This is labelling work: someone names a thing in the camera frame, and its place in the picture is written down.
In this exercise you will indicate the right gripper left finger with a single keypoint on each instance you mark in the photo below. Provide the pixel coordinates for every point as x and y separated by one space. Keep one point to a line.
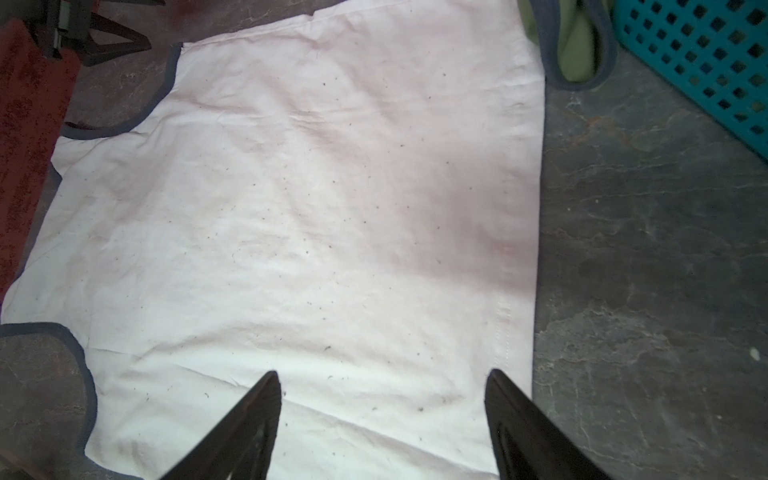
240 446

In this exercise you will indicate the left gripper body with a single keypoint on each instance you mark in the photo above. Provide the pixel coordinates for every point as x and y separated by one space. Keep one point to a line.
53 24

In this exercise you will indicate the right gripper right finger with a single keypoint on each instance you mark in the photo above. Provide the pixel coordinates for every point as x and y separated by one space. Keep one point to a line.
526 444

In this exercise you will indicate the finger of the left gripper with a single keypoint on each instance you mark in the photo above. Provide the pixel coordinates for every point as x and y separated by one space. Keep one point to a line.
92 53

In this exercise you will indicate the white tank top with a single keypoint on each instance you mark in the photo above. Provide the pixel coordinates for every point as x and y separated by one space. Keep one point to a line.
350 199

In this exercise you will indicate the green tank top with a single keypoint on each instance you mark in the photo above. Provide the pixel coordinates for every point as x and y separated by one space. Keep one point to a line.
576 39

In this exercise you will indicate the teal plastic basket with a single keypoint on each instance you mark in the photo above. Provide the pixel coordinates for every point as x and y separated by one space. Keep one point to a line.
714 52

